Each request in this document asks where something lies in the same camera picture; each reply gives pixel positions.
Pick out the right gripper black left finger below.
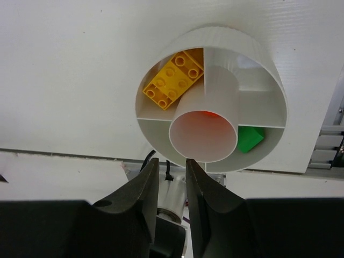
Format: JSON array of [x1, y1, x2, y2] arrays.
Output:
[[1, 158, 159, 257]]

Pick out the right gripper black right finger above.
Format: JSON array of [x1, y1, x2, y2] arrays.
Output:
[[186, 159, 343, 257]]

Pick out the green square lego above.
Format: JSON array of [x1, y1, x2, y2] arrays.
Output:
[[237, 126, 265, 153]]

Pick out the orange lego piece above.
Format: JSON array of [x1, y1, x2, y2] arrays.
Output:
[[202, 111, 219, 117]]

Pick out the yellow long lego brick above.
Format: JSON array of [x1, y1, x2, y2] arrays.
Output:
[[142, 51, 204, 110]]

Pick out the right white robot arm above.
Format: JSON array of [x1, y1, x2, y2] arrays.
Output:
[[1, 158, 343, 257]]

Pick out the white round divided container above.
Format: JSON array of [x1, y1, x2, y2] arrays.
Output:
[[135, 26, 288, 173]]

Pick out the black thin cable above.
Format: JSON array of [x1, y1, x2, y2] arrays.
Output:
[[139, 150, 174, 181]]

